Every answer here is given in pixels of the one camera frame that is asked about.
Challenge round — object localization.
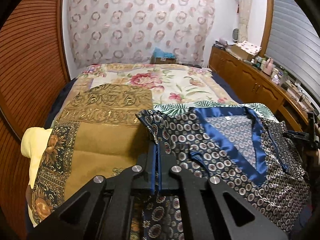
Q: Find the navy patterned satin garment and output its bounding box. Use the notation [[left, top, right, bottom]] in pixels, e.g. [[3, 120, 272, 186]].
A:
[[137, 107, 309, 234]]

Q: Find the palm leaf print sheet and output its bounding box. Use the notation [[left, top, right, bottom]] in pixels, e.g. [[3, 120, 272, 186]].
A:
[[153, 100, 279, 123]]

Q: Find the mustard gold patterned cloth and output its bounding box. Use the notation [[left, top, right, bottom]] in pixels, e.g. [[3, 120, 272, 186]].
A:
[[31, 84, 152, 224]]

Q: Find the floral bed blanket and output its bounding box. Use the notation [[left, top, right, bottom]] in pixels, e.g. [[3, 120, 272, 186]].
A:
[[76, 63, 238, 105]]

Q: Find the wooden sideboard cabinet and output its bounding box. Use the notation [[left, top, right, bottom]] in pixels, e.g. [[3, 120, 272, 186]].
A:
[[209, 46, 309, 132]]

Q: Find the pink jug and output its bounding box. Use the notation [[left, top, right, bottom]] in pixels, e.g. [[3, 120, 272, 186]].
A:
[[263, 58, 274, 76]]

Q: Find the grey window blind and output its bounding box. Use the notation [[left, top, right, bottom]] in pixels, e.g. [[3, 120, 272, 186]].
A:
[[266, 0, 319, 100]]

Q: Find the cardboard box with blue cloth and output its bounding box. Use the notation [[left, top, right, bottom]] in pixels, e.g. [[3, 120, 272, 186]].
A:
[[150, 47, 177, 64]]

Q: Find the floral covered box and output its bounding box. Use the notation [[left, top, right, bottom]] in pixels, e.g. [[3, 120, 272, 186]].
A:
[[229, 41, 261, 61]]

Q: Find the navy bed sheet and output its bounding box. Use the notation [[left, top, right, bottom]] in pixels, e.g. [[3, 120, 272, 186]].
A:
[[44, 77, 77, 129]]

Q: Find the pale yellow pillow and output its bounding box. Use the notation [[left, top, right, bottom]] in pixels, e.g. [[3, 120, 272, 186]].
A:
[[21, 127, 53, 188]]

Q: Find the pink circle sheer curtain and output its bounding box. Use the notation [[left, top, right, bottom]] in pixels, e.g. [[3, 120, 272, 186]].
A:
[[67, 0, 215, 68]]

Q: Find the brown louvered wardrobe door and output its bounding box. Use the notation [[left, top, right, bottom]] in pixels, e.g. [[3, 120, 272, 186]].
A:
[[1, 0, 69, 239]]

